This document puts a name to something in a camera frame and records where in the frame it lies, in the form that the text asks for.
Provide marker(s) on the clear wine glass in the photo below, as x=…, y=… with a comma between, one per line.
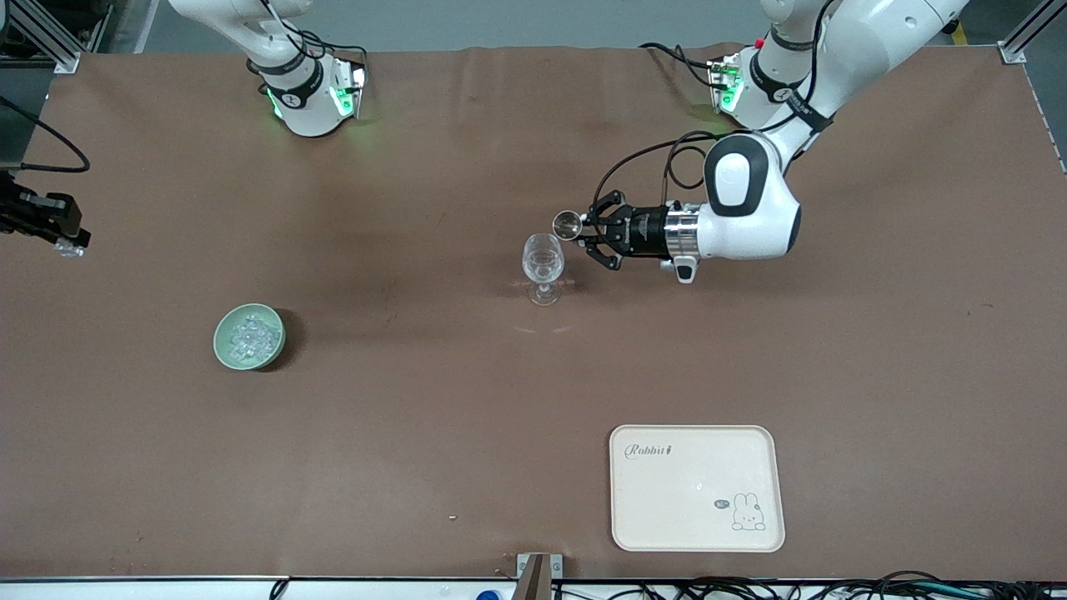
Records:
x=543, y=262

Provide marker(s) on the clear ice cube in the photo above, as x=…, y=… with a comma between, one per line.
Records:
x=72, y=248

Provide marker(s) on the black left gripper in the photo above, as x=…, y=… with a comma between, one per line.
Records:
x=643, y=231

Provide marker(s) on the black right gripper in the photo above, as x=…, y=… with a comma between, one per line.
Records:
x=32, y=214

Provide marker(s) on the metal table edge bracket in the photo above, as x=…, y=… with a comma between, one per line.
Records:
x=533, y=575

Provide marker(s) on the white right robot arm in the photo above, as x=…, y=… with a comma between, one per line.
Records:
x=300, y=104

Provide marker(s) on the cream rabbit print tray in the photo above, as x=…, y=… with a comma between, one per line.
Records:
x=692, y=487

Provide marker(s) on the brown table cover mat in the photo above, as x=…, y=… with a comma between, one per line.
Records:
x=467, y=400

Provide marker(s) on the pile of clear ice cubes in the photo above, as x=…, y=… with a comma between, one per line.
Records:
x=254, y=336

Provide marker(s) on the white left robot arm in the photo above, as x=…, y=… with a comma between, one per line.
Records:
x=750, y=208

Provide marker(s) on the green ceramic bowl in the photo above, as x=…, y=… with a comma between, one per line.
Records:
x=223, y=346

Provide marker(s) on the aluminium frame profile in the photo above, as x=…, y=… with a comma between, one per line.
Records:
x=1021, y=37
x=42, y=37

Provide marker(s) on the metal double jigger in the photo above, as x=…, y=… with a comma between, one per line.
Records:
x=568, y=226

